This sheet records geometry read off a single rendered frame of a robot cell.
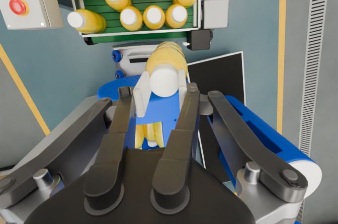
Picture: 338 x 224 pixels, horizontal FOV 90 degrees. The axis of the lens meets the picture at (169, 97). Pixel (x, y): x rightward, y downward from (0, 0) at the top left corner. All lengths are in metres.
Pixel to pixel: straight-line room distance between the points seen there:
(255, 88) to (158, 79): 1.81
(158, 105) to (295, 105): 2.06
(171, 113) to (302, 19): 1.83
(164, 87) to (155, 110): 0.21
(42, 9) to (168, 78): 0.45
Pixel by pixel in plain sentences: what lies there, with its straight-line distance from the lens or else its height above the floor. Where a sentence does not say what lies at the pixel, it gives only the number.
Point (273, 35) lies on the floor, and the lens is 1.96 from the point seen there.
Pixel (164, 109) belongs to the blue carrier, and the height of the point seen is 1.22.
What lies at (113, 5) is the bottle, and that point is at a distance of 0.57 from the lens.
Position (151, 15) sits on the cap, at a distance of 0.52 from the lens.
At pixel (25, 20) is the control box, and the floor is 1.10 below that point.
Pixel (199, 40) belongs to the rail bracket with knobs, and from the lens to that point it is 0.63.
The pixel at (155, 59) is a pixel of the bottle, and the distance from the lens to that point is 0.25.
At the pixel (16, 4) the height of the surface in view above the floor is 1.11.
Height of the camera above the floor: 1.61
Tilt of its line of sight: 69 degrees down
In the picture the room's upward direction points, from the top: 167 degrees clockwise
